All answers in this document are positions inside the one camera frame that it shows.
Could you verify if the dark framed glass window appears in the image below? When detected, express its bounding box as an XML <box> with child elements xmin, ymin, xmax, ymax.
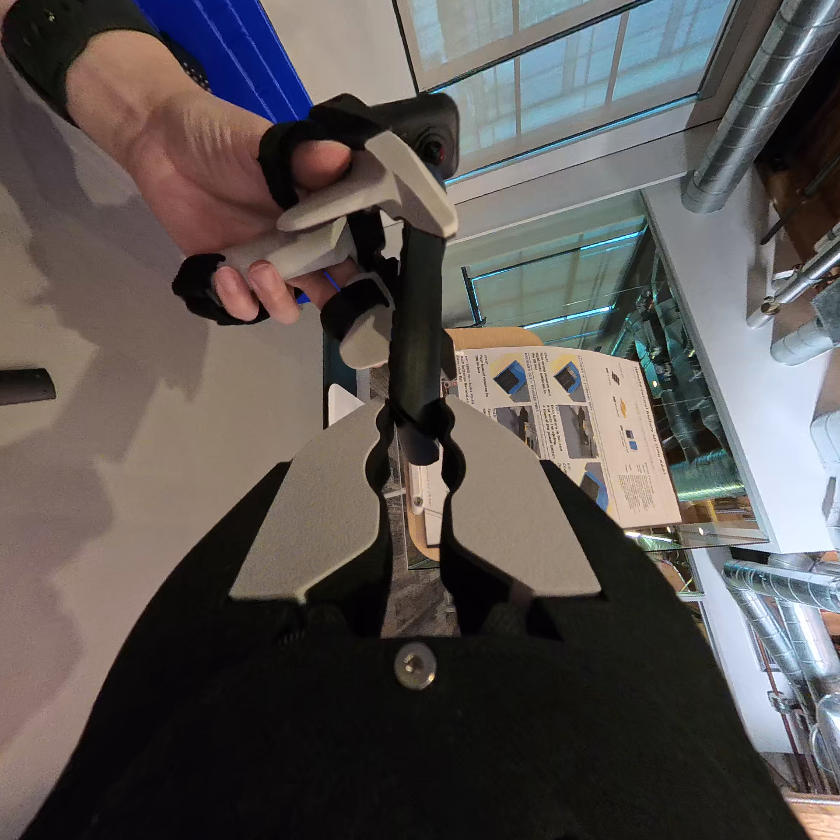
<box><xmin>459</xmin><ymin>217</ymin><xmax>657</xmax><ymax>329</ymax></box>

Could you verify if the large white framed window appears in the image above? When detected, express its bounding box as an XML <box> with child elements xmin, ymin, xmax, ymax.
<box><xmin>394</xmin><ymin>0</ymin><xmax>739</xmax><ymax>181</ymax></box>

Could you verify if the black tube on table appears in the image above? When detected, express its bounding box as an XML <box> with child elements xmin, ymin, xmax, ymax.
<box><xmin>0</xmin><ymin>367</ymin><xmax>56</xmax><ymax>406</ymax></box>

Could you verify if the black watch band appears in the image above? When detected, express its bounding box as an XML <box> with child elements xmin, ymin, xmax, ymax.
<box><xmin>0</xmin><ymin>0</ymin><xmax>212</xmax><ymax>127</ymax></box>

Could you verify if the person's left hand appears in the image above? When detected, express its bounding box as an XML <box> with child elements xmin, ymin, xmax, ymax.
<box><xmin>66</xmin><ymin>33</ymin><xmax>360</xmax><ymax>326</ymax></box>

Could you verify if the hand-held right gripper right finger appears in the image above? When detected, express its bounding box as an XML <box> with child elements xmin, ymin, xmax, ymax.
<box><xmin>438</xmin><ymin>394</ymin><xmax>603</xmax><ymax>601</ymax></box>

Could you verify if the grey metal pipe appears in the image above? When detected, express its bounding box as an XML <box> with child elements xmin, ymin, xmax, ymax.
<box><xmin>747</xmin><ymin>226</ymin><xmax>840</xmax><ymax>329</ymax></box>

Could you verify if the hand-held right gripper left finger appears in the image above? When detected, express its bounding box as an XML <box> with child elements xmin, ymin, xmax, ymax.
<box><xmin>227</xmin><ymin>398</ymin><xmax>392</xmax><ymax>603</ymax></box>

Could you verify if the black cylindrical tube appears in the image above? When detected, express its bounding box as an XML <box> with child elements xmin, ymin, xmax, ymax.
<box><xmin>387</xmin><ymin>220</ymin><xmax>450</xmax><ymax>463</ymax></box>

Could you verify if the silver spiral ventilation duct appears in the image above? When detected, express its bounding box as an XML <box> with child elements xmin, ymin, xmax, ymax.
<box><xmin>682</xmin><ymin>0</ymin><xmax>840</xmax><ymax>214</ymax></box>
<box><xmin>722</xmin><ymin>556</ymin><xmax>840</xmax><ymax>706</ymax></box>

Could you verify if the printed instruction sheet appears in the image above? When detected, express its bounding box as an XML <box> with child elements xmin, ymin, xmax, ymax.
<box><xmin>453</xmin><ymin>346</ymin><xmax>683</xmax><ymax>528</ymax></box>

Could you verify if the blue plastic bin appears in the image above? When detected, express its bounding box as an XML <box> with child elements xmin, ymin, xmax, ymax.
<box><xmin>131</xmin><ymin>0</ymin><xmax>343</xmax><ymax>304</ymax></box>

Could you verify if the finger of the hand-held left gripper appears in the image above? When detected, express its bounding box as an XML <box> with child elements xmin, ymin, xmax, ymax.
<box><xmin>338</xmin><ymin>276</ymin><xmax>396</xmax><ymax>370</ymax></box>
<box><xmin>363</xmin><ymin>130</ymin><xmax>459</xmax><ymax>238</ymax></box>

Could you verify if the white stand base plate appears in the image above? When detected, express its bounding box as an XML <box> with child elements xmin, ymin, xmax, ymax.
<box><xmin>327</xmin><ymin>384</ymin><xmax>454</xmax><ymax>549</ymax></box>

